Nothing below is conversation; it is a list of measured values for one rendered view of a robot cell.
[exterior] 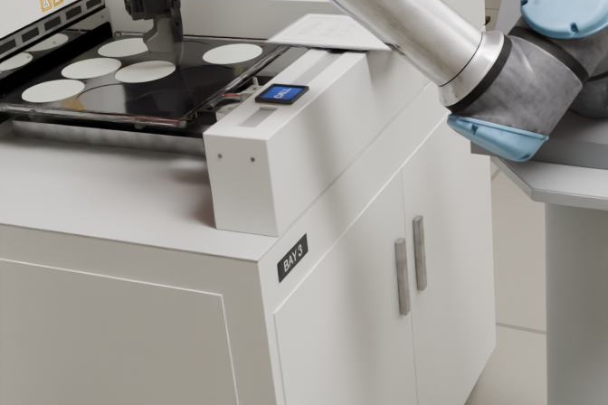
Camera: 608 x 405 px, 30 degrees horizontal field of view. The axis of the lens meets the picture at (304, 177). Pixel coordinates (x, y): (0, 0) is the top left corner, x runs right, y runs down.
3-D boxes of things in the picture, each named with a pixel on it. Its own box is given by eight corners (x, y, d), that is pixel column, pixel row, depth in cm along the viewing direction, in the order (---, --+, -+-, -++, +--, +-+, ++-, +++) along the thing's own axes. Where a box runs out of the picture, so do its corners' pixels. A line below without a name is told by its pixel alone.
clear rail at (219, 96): (176, 129, 166) (175, 120, 166) (288, 46, 197) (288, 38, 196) (185, 130, 166) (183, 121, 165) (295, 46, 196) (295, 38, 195)
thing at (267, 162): (215, 230, 151) (201, 133, 145) (372, 84, 195) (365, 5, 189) (278, 239, 147) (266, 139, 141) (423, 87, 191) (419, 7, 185)
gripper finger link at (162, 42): (149, 70, 189) (140, 17, 185) (184, 63, 190) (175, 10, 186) (152, 76, 186) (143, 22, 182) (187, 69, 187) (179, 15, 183)
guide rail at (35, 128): (14, 136, 189) (11, 119, 188) (22, 132, 191) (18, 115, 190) (281, 164, 168) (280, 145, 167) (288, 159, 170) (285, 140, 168)
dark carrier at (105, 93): (-3, 105, 182) (-4, 101, 182) (117, 37, 210) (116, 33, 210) (180, 122, 167) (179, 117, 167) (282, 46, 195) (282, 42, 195)
